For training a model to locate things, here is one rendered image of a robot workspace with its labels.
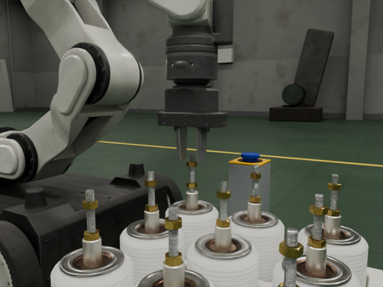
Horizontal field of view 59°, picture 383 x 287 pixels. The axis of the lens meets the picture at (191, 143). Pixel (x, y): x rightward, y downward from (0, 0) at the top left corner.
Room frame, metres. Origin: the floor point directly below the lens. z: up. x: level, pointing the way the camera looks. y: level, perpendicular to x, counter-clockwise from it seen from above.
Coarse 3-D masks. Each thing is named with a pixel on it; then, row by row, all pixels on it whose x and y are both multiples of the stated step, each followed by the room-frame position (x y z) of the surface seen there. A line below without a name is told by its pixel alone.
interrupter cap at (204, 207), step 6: (174, 204) 0.60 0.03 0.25; (180, 204) 0.60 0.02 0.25; (198, 204) 0.61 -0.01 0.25; (204, 204) 0.60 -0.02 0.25; (210, 204) 0.60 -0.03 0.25; (180, 210) 0.57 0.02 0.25; (186, 210) 0.57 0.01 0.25; (192, 210) 0.58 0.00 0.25; (198, 210) 0.57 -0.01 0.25; (204, 210) 0.57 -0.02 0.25; (210, 210) 0.57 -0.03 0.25
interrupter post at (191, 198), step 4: (188, 192) 0.59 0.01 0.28; (192, 192) 0.59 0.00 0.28; (196, 192) 0.59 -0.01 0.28; (188, 196) 0.58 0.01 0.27; (192, 196) 0.58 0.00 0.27; (196, 196) 0.59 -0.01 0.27; (188, 200) 0.58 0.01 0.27; (192, 200) 0.58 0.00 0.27; (196, 200) 0.59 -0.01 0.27; (188, 204) 0.58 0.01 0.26; (192, 204) 0.58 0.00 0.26; (196, 204) 0.59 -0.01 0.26; (188, 208) 0.58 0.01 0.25; (192, 208) 0.58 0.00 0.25; (196, 208) 0.59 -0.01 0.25
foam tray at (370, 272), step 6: (186, 264) 0.52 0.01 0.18; (366, 270) 0.50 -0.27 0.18; (372, 270) 0.50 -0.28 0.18; (378, 270) 0.50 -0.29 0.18; (366, 276) 0.49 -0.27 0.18; (372, 276) 0.48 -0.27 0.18; (378, 276) 0.48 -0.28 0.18; (264, 282) 0.47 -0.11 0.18; (270, 282) 0.47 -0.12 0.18; (366, 282) 0.49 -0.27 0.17; (372, 282) 0.47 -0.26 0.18; (378, 282) 0.47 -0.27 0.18
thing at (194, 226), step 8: (168, 208) 0.59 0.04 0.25; (184, 216) 0.55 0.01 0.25; (192, 216) 0.55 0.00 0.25; (200, 216) 0.55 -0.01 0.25; (208, 216) 0.56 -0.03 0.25; (216, 216) 0.57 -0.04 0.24; (184, 224) 0.55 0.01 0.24; (192, 224) 0.55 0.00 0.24; (200, 224) 0.55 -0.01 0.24; (208, 224) 0.55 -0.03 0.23; (184, 232) 0.55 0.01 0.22; (192, 232) 0.55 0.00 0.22; (200, 232) 0.55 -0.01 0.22; (208, 232) 0.55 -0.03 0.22; (184, 240) 0.55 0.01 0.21; (192, 240) 0.55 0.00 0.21; (184, 248) 0.55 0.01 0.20; (184, 256) 0.55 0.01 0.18
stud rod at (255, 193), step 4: (252, 168) 0.53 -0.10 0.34; (256, 168) 0.53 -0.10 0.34; (252, 172) 0.53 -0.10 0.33; (256, 172) 0.53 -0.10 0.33; (252, 180) 0.53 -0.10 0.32; (256, 180) 0.53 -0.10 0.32; (252, 184) 0.53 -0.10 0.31; (256, 184) 0.53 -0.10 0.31; (252, 188) 0.53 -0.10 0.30; (256, 188) 0.53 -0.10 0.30; (252, 192) 0.53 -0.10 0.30; (256, 192) 0.53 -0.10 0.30; (256, 196) 0.53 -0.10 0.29
